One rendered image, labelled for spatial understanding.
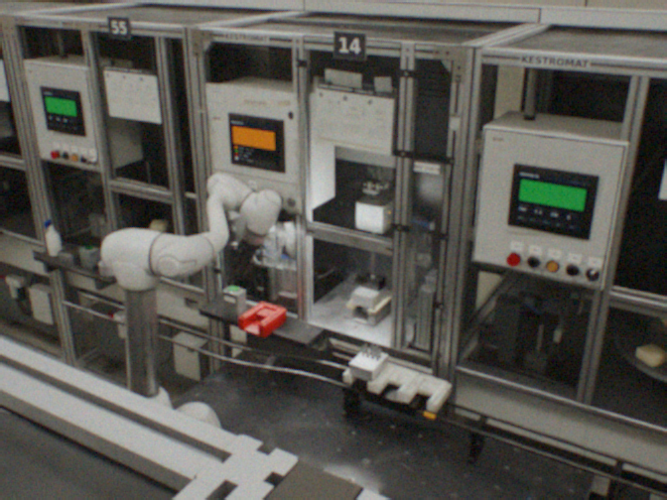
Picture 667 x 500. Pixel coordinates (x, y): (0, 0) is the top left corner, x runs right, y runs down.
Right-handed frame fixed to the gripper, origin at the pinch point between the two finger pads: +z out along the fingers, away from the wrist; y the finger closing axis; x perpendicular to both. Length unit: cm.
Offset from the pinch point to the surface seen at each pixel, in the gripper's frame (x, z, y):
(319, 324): -13.9, 2.2, -36.5
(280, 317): -5.8, 5.5, -23.3
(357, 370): 8, -9, -63
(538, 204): -2, -94, -80
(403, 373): -4, -12, -76
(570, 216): -1, -96, -89
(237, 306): -0.9, 10.5, -6.6
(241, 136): -6, -50, 24
